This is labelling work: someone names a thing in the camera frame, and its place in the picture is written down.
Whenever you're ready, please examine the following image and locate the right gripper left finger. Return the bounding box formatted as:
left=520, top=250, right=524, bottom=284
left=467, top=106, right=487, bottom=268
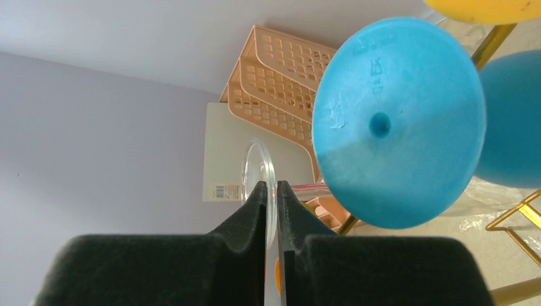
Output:
left=33, top=182, right=267, bottom=305

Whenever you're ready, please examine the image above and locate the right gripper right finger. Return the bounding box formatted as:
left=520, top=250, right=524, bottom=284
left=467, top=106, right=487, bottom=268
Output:
left=276, top=181, right=493, bottom=305

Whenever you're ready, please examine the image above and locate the clear wine glass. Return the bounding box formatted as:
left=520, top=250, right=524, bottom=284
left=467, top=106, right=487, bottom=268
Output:
left=241, top=137, right=330, bottom=250

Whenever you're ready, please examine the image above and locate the orange wine glass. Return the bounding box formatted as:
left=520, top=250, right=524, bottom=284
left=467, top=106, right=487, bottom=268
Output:
left=274, top=258, right=281, bottom=295

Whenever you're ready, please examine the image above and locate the rear blue wine glass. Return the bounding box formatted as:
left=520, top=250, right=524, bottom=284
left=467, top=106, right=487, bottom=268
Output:
left=312, top=17, right=540, bottom=229

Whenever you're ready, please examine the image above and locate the gold wine glass rack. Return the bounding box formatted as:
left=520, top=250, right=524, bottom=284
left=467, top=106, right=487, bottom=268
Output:
left=336, top=23, right=541, bottom=306

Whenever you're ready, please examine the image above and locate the yellow wine glass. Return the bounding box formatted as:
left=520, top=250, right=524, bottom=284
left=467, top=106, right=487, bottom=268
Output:
left=424, top=0, right=540, bottom=25

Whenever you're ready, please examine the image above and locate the peach file organizer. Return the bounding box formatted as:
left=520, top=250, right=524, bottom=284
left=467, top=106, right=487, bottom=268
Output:
left=220, top=25, right=336, bottom=185

